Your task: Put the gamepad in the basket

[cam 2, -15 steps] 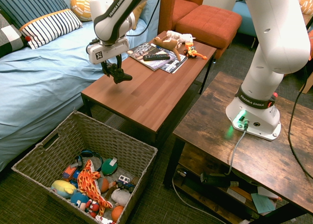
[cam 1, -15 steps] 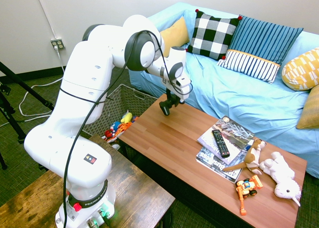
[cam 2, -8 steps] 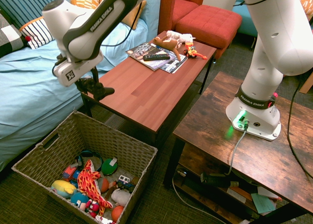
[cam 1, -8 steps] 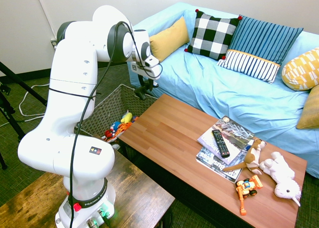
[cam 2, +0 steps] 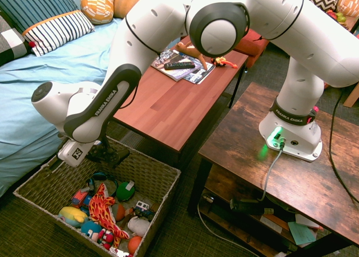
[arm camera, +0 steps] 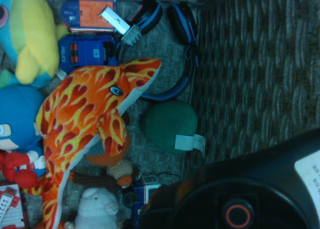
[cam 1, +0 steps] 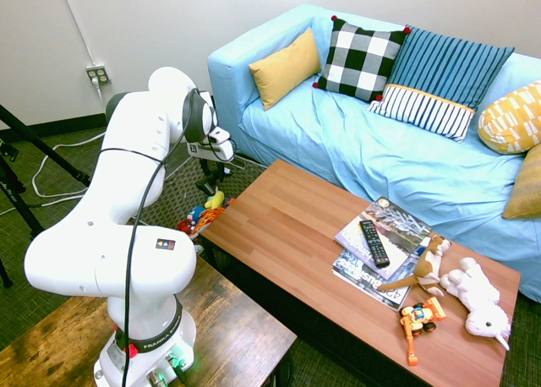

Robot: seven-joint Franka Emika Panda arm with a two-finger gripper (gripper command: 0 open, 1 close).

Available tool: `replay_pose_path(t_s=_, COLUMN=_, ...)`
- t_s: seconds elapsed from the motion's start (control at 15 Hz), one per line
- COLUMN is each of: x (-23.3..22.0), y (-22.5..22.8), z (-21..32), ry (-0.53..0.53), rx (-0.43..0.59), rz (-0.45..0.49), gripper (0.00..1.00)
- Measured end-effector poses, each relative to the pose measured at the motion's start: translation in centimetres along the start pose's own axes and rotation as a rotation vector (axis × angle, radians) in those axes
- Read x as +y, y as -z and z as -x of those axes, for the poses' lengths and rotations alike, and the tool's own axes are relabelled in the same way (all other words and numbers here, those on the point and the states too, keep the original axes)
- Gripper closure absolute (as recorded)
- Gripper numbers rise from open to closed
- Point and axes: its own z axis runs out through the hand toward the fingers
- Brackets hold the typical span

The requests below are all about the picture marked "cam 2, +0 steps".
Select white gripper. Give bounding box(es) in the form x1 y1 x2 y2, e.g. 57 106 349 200
57 135 118 168

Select black gamepad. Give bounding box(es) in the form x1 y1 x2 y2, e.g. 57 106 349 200
85 143 131 168

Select grey woven basket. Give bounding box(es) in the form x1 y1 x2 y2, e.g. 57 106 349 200
13 137 182 257

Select blue headphones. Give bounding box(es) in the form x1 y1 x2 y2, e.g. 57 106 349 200
85 171 118 198

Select green plush ball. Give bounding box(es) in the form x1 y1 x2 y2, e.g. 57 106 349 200
116 180 136 201

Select red toy truck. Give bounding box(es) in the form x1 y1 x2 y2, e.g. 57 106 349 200
70 187 92 209

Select flame patterned plush lizard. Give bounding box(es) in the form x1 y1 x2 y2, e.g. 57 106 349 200
88 183 130 248

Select orange grey ball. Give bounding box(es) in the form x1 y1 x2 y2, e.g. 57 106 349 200
112 203 126 222

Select white toy truck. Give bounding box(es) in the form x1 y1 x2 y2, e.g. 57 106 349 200
133 200 156 221

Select reddish wood coffee table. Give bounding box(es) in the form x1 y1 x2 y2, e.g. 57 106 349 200
113 35 250 171

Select yellow haired plush doll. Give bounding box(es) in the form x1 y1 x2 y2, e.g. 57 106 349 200
58 206 89 228

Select sofa with light blue cover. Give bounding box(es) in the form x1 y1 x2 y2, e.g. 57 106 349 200
0 0 180 198

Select blue haired plush doll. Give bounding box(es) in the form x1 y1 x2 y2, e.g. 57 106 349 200
80 221 103 244

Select white plush toy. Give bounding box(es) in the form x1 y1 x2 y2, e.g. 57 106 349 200
127 216 151 237

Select magazine with snowy cover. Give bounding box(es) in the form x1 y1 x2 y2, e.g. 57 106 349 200
150 48 204 82

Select black remote control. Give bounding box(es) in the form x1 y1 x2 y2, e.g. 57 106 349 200
163 61 196 71

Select business magazine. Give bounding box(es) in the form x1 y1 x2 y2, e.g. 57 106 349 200
182 61 217 85

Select white navy striped pillow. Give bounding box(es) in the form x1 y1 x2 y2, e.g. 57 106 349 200
21 10 95 57

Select brown kangaroo plush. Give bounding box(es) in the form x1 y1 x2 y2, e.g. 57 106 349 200
176 41 208 71

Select dark rustic wood table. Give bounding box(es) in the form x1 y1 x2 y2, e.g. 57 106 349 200
187 81 359 257

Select black white checkered pillow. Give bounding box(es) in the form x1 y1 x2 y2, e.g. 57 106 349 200
0 14 36 67

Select yellow white patterned pillow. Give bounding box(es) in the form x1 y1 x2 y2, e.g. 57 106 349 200
80 0 115 26

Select mustard woven pillow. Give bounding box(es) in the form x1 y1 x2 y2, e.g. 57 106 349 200
113 0 144 19

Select black power adapter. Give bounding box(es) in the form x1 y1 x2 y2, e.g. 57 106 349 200
229 198 274 215

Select blue striped pillow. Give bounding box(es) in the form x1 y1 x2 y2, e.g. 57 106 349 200
0 0 81 35

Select red ottoman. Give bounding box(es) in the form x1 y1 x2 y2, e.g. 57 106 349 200
234 29 270 70

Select white paper sheet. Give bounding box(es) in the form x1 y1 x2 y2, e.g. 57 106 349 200
259 214 283 234

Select green paper sheet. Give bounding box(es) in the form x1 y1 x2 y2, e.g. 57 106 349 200
287 221 317 246

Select wooden side table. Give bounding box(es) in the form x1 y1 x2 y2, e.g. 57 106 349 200
342 14 359 108

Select orange patterned round pillow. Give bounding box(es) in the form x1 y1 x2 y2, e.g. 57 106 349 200
336 0 359 17

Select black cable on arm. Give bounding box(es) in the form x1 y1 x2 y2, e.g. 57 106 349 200
125 14 162 58

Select white cable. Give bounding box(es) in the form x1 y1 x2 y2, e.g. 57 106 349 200
197 200 261 257

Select grey cable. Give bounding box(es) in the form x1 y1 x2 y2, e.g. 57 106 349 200
259 149 284 201

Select black power cable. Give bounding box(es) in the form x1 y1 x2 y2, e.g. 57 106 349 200
328 87 359 204

